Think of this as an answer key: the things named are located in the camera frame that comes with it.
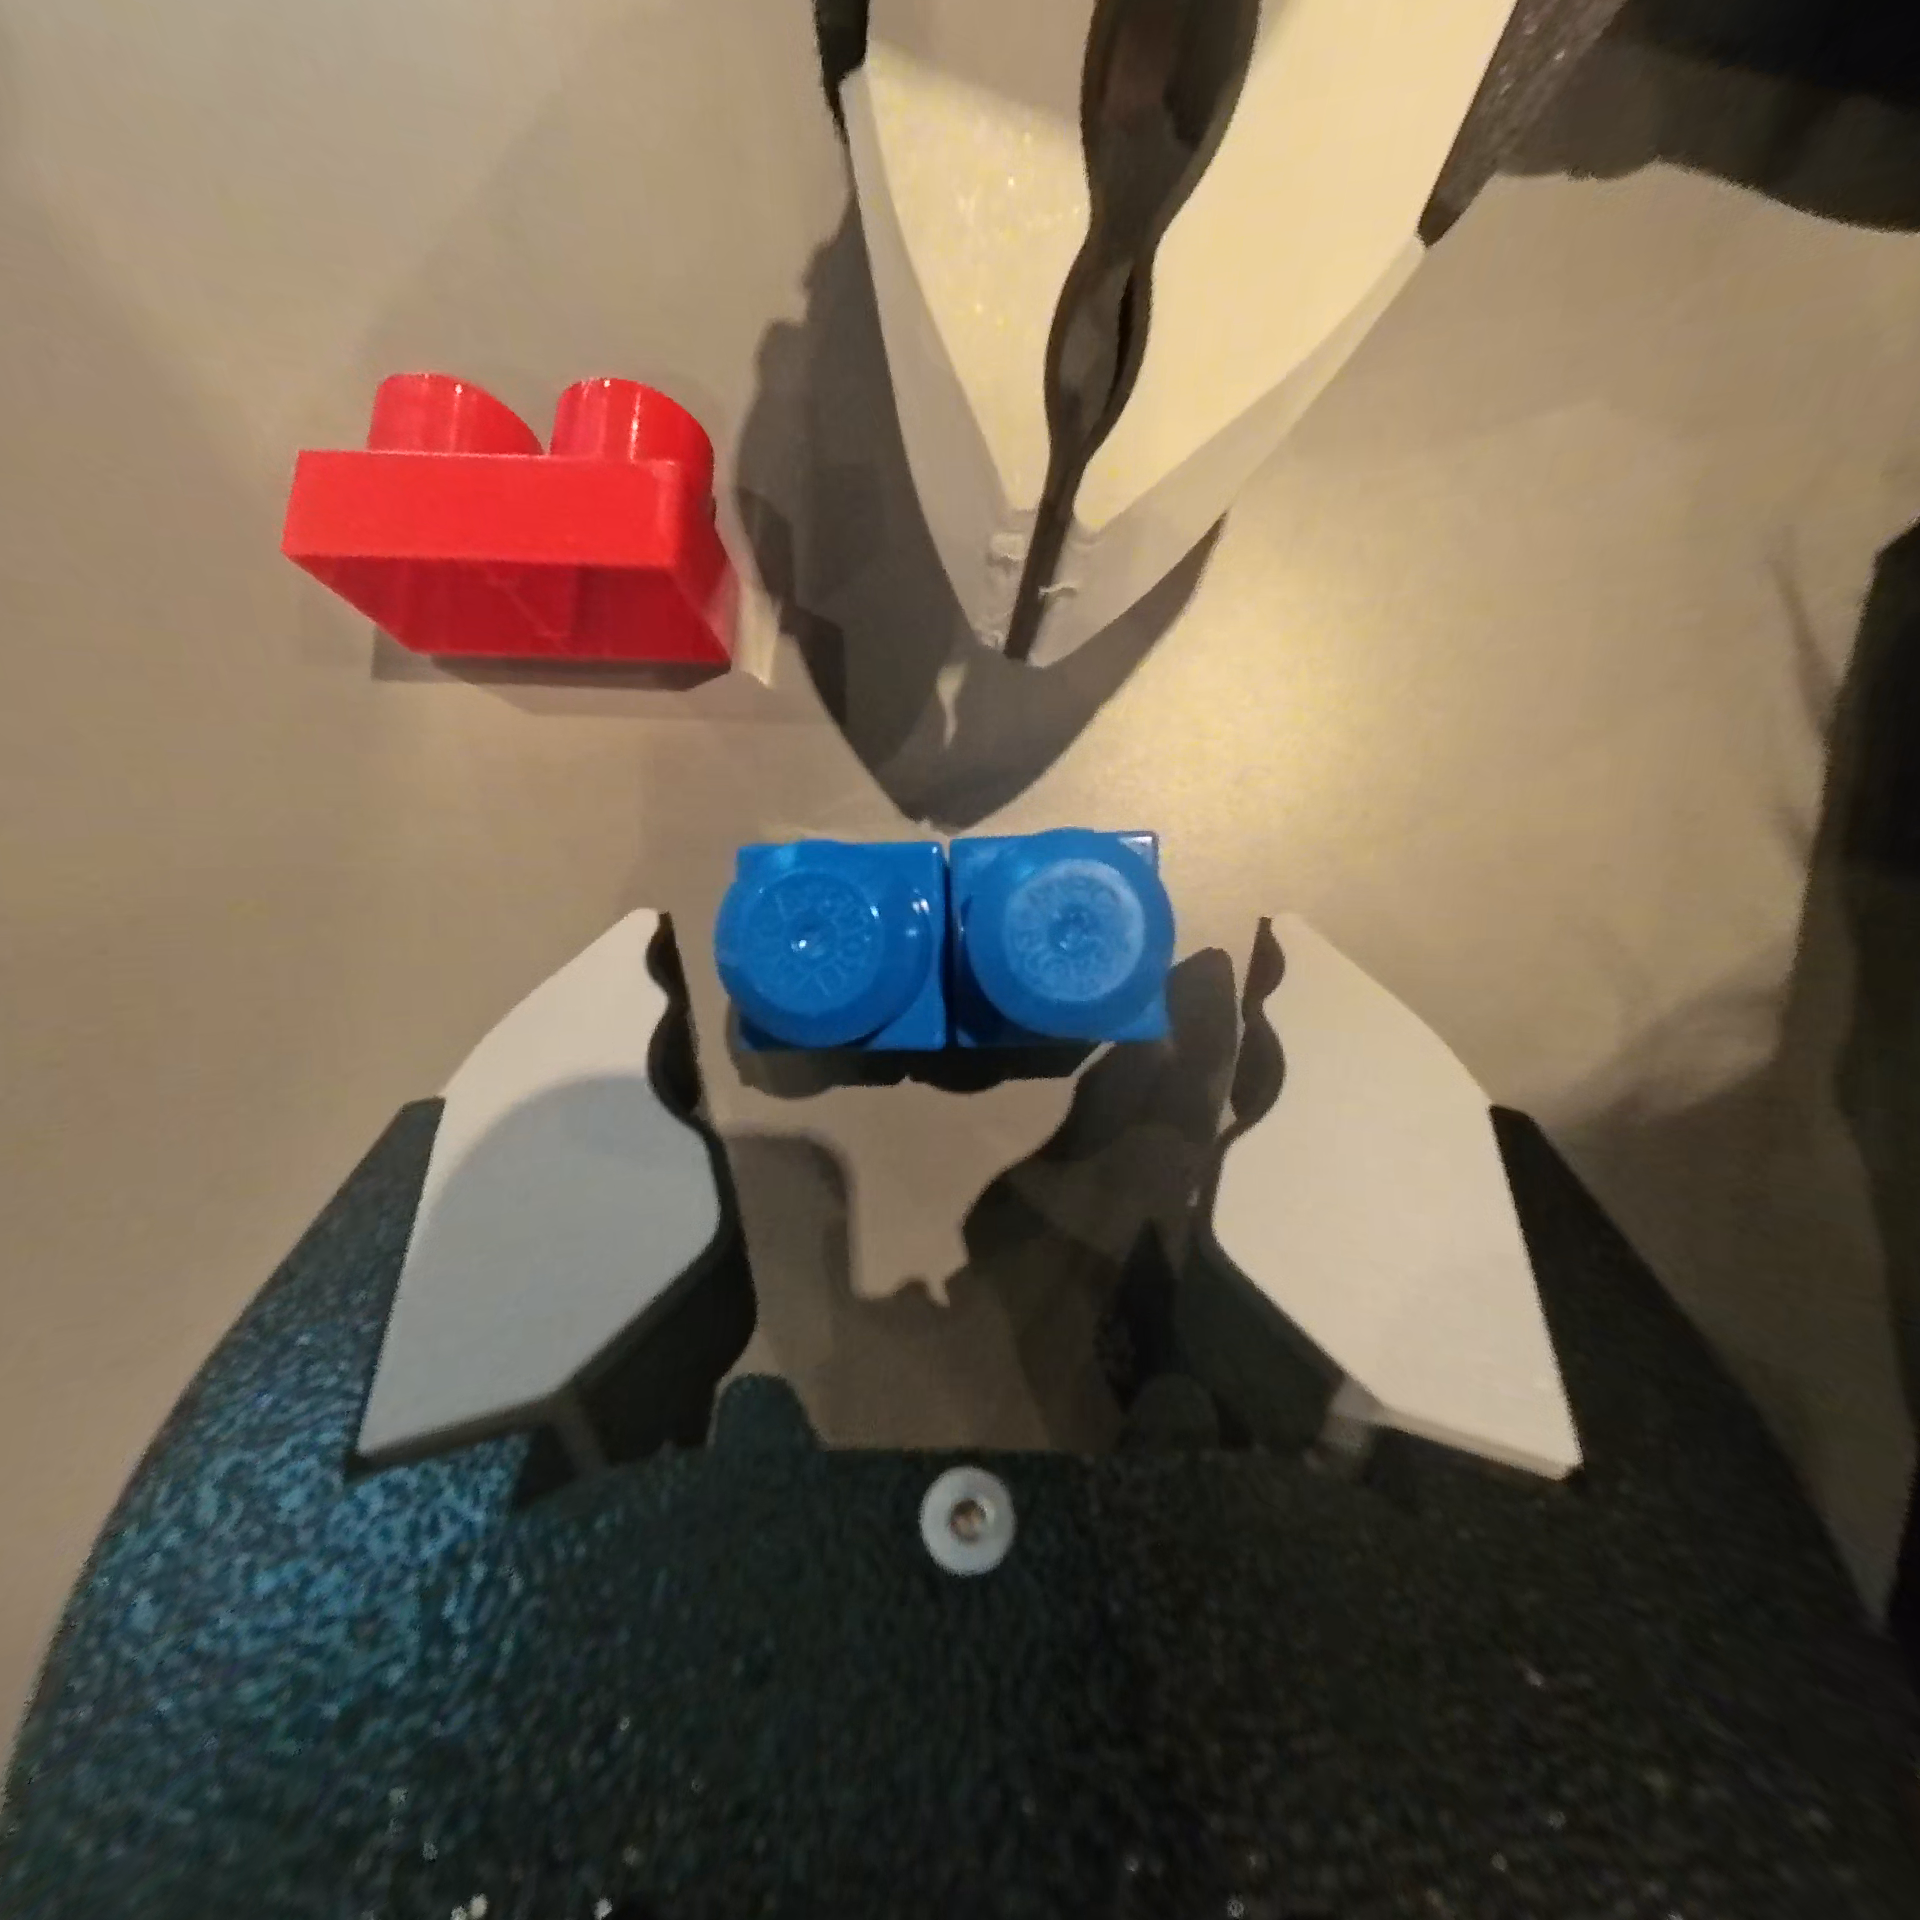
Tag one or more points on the blue block with worn stud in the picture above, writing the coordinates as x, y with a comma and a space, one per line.
1066, 938

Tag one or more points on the red two-stud block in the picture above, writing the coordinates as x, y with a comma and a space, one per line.
494, 523

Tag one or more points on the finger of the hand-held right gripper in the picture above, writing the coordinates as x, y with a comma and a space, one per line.
931, 224
1289, 224

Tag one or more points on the blue single-stud block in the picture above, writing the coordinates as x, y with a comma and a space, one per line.
826, 945

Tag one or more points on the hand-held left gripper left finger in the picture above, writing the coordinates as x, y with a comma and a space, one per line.
556, 1200

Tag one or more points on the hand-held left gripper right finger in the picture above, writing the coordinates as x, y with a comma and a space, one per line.
1380, 1200

